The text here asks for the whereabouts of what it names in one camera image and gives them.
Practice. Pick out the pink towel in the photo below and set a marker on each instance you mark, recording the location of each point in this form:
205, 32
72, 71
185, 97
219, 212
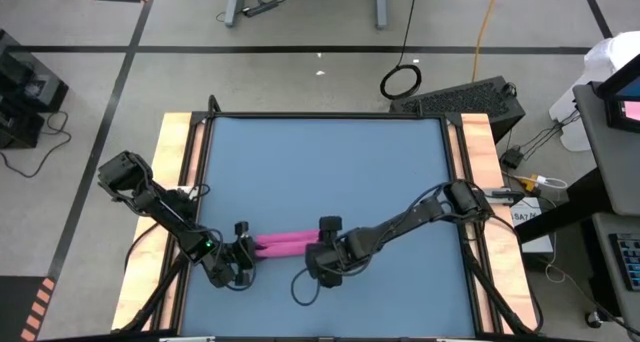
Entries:
285, 244

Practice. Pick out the black equipment rack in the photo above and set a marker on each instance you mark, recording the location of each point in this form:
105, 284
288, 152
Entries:
30, 82

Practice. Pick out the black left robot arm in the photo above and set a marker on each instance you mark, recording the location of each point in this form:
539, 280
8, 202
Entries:
170, 217

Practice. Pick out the grey desk leg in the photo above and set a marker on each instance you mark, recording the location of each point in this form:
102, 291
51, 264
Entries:
232, 7
381, 7

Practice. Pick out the black perforated computer case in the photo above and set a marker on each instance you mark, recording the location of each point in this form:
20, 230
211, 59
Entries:
465, 99

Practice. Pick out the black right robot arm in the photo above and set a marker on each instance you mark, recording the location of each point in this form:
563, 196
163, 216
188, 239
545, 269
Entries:
400, 222

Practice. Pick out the black workstation base beam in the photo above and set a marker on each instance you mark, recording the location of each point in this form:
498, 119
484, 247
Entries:
570, 207

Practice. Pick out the grey keyboard shelf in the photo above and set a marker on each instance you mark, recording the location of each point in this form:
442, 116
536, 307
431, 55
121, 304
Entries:
601, 252

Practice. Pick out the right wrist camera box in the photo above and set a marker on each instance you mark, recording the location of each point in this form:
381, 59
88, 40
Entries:
330, 224

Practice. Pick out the black power adapter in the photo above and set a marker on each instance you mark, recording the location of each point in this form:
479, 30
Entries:
512, 158

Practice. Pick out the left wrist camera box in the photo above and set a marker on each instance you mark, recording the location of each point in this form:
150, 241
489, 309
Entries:
241, 228

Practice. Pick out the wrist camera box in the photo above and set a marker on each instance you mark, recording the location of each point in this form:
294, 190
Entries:
241, 228
330, 224

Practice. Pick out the tilted touchscreen monitor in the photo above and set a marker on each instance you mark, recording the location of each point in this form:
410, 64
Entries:
617, 82

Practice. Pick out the white bundle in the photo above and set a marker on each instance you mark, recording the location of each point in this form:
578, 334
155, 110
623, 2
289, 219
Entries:
607, 52

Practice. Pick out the black caster wheel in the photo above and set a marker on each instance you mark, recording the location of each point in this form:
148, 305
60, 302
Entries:
594, 320

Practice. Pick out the keyboard with blue keys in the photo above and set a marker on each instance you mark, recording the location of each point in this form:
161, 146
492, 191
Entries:
630, 262

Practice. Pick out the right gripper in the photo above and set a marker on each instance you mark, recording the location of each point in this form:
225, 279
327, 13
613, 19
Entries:
332, 257

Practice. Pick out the white paper label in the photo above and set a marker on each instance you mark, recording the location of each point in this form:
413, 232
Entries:
525, 217

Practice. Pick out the black power strip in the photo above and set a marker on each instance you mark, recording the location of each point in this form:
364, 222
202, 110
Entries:
260, 8

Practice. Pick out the wooden side board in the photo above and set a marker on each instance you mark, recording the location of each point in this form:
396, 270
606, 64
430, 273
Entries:
512, 282
140, 282

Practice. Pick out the grey workstation desk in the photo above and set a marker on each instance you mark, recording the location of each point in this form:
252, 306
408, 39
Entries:
615, 167

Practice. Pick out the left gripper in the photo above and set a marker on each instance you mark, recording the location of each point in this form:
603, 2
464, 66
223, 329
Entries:
232, 262

